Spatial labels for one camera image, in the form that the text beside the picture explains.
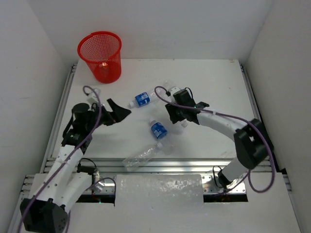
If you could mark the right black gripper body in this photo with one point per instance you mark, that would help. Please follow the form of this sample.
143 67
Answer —
176 112

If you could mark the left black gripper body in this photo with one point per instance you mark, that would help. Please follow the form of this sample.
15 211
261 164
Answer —
108 117

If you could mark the blue label bottle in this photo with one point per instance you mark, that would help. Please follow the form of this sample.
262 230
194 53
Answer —
163 142
168 84
145 98

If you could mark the clear bottle front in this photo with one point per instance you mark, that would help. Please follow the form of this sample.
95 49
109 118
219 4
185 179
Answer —
133 162

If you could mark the clear unlabelled bottle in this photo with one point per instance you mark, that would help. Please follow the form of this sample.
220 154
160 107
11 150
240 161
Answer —
183 123

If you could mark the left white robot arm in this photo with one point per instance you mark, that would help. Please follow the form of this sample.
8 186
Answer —
48 209

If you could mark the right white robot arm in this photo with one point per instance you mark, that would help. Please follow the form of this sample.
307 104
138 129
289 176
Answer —
251 140

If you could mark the red mesh plastic bin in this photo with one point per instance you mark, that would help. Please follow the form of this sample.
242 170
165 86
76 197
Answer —
101 51

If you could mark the white front plate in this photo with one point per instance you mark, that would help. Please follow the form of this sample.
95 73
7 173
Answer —
176 191

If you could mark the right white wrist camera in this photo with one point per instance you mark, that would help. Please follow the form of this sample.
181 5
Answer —
173 90

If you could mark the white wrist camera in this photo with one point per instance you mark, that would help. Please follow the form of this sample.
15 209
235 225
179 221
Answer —
93 96
173 90

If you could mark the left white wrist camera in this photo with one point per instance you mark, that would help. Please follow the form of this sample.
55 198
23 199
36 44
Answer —
93 96

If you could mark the aluminium left side rail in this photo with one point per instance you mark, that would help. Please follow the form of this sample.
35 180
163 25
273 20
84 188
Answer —
60 112

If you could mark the aluminium rail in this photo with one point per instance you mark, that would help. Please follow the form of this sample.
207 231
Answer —
60 112
160 166
257 113

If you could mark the aluminium front rail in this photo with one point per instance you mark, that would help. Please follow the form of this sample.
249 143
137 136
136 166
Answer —
160 166

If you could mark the aluminium right side rail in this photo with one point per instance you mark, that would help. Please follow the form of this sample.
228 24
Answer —
257 113

